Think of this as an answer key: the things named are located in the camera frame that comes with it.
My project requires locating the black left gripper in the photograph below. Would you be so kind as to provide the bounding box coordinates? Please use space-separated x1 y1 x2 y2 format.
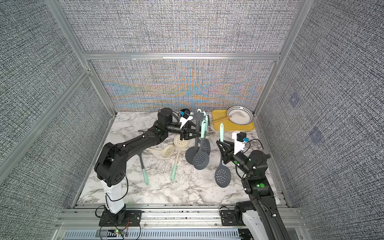
165 121 202 142

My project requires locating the dark grey utensil rack stand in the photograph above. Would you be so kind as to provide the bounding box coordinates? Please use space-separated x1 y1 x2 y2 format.
186 109 211 165

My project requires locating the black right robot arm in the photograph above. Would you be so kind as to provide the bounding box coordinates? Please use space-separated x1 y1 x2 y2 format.
216 140 290 240

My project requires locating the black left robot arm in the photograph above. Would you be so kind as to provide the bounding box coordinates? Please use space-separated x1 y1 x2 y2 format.
94 108 205 215

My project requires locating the cream slotted spoon small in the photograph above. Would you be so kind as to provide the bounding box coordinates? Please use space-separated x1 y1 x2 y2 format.
149 144 176 159

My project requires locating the yellow tray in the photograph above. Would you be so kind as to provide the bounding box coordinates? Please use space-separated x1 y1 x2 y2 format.
212 110 255 132

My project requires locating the white patterned plate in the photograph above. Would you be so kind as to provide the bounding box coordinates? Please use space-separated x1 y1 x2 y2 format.
227 106 254 126

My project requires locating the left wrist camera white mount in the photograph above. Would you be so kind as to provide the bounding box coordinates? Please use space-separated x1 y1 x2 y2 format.
179 109 194 129

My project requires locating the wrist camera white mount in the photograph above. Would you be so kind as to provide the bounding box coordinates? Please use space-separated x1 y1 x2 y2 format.
179 109 194 129
232 131 249 155

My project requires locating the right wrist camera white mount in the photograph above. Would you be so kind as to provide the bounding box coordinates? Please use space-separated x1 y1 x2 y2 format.
232 131 249 155

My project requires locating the white spatula wooden handle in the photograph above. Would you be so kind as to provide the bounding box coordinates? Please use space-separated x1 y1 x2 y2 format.
213 112 244 124

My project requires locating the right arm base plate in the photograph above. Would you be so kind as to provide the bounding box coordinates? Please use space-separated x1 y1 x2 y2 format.
220 209 241 227

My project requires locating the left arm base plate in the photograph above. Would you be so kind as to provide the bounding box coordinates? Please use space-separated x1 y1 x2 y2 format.
99 210 143 227

